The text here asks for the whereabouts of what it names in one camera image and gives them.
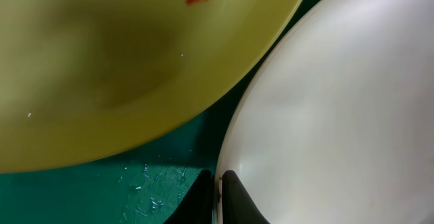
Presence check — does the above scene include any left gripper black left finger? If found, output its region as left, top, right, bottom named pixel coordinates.
left=164, top=170, right=214, bottom=224

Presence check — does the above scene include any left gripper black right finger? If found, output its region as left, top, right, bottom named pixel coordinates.
left=221, top=170, right=269, bottom=224

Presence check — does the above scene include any white plate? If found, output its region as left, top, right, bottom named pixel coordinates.
left=214, top=0, right=433, bottom=224

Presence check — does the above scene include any blue plastic tray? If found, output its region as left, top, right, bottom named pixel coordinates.
left=1, top=0, right=319, bottom=223

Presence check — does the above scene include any yellow-green plate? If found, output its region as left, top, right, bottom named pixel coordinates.
left=1, top=0, right=302, bottom=173

